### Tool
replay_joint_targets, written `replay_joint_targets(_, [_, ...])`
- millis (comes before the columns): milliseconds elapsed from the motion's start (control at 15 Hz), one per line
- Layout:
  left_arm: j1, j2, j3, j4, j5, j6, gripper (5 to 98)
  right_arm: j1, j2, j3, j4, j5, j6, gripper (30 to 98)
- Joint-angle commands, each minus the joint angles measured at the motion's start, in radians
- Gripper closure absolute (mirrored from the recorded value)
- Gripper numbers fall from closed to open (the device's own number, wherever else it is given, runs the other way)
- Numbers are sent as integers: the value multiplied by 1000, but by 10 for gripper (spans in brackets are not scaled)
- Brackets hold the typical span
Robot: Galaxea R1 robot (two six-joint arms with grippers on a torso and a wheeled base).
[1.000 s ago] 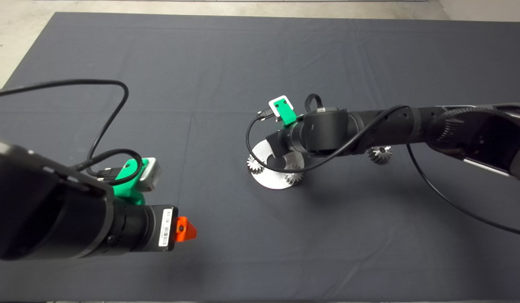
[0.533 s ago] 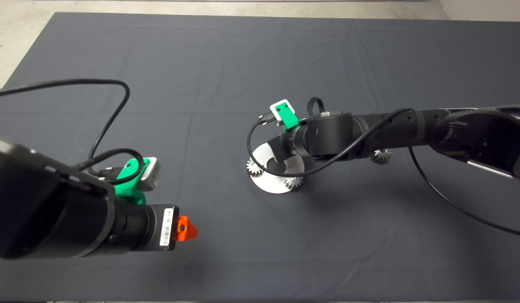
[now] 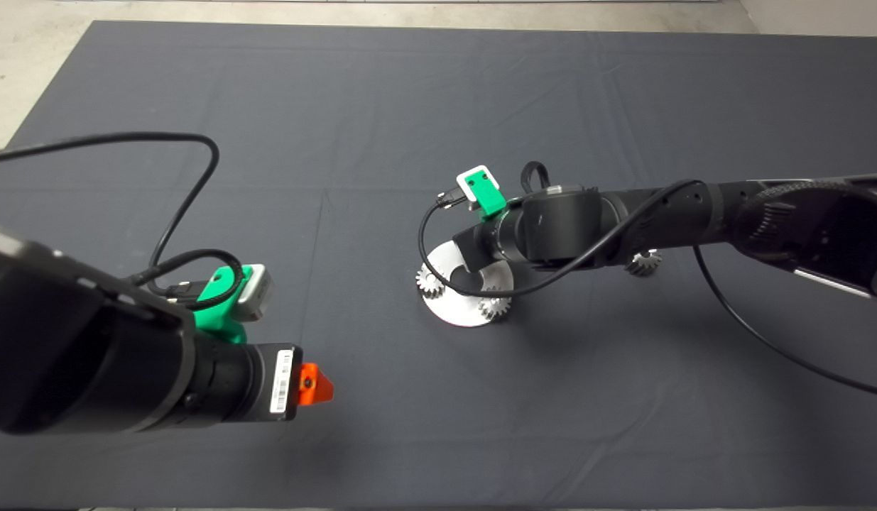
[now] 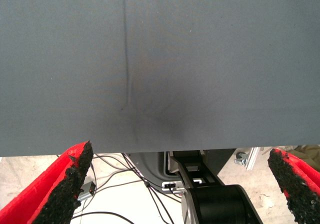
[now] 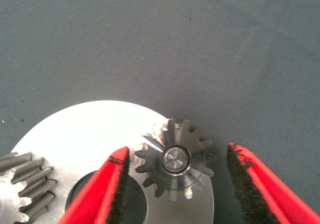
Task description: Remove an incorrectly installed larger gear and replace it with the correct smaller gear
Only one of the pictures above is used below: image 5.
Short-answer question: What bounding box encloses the small steel gear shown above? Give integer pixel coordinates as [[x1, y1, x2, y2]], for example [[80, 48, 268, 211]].
[[134, 118, 215, 202], [0, 151, 57, 224]]

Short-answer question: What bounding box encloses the dark grey table cloth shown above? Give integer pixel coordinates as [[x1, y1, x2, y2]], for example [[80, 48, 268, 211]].
[[0, 0, 320, 224]]

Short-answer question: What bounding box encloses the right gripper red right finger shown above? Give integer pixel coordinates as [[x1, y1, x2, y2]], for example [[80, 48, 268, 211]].
[[226, 141, 320, 224]]

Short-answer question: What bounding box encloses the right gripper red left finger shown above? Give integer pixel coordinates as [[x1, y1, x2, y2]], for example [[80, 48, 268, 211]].
[[57, 146, 131, 224]]

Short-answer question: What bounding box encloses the round metal plate with pins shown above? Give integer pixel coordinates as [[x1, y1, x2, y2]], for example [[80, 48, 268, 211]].
[[11, 100, 215, 224]]

